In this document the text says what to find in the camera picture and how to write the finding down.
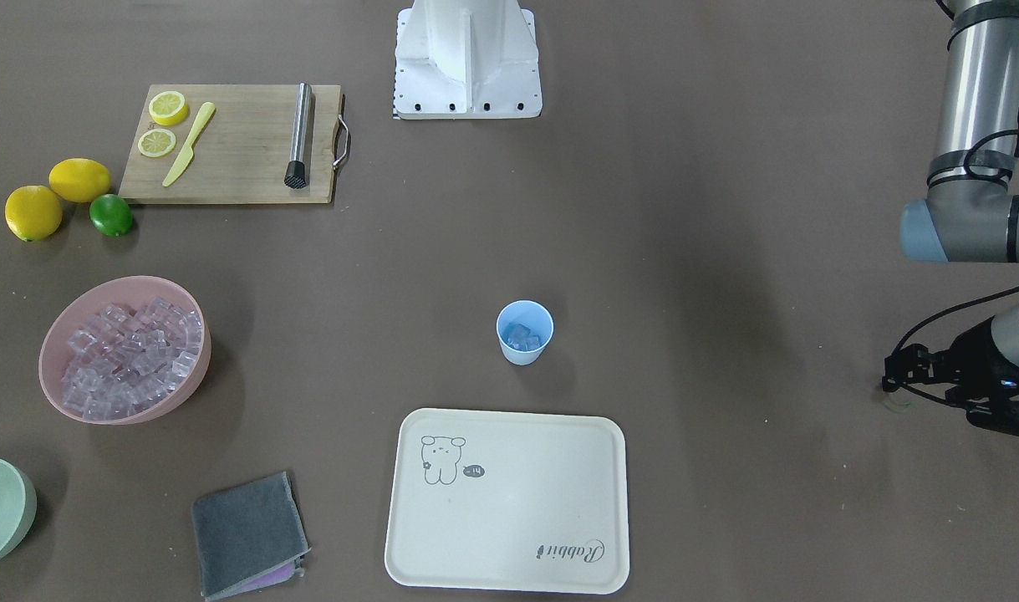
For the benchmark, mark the green lime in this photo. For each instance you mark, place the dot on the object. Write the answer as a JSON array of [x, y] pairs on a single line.
[[111, 215]]

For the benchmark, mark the whole lemon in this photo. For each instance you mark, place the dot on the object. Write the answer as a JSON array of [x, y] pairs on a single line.
[[33, 213], [80, 180]]

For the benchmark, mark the lemon half lower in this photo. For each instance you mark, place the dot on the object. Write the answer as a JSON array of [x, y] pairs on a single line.
[[168, 108]]

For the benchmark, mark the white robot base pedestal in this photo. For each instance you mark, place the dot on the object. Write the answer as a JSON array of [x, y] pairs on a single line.
[[466, 60]]

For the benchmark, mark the yellow plastic knife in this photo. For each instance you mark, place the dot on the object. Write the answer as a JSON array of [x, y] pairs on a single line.
[[186, 153]]

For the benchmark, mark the lemon half upper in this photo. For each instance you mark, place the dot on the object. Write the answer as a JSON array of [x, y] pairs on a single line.
[[156, 143]]

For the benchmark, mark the steel muddler black tip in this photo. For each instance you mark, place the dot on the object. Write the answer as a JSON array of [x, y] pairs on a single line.
[[297, 171]]

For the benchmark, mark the blue plastic cup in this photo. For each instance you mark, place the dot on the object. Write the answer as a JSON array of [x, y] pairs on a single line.
[[534, 316]]

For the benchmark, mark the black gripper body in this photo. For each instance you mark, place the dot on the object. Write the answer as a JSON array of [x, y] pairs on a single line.
[[974, 354]]

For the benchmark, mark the clear ice cubes pile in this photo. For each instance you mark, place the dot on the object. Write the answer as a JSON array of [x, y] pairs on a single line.
[[123, 362]]

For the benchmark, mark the cream rabbit tray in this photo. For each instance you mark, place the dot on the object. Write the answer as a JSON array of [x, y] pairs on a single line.
[[509, 501]]

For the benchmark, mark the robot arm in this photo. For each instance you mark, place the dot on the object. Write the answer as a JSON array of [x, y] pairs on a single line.
[[969, 216]]

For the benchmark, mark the grey folded cloth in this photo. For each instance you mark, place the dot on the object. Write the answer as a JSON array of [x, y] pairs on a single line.
[[249, 537]]

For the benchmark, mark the pink bowl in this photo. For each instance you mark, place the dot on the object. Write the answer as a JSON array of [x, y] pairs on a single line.
[[134, 292]]

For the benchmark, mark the lemon half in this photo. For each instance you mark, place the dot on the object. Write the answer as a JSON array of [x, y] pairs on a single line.
[[156, 143], [168, 108]]

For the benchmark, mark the ice cubes in cup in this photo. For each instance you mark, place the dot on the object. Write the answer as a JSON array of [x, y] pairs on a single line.
[[521, 338]]

